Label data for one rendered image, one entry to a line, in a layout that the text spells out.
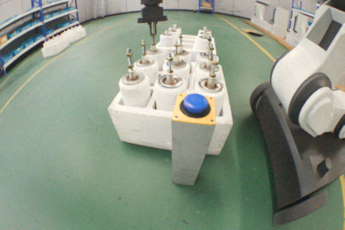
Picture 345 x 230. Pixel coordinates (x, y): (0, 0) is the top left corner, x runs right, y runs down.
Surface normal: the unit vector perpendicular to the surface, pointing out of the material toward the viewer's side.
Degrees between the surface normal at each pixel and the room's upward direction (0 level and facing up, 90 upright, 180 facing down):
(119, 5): 90
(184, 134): 90
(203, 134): 90
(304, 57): 49
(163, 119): 90
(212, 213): 0
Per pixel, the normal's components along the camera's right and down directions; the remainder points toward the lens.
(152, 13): 0.29, 0.61
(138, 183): 0.00, -0.77
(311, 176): -0.70, -0.60
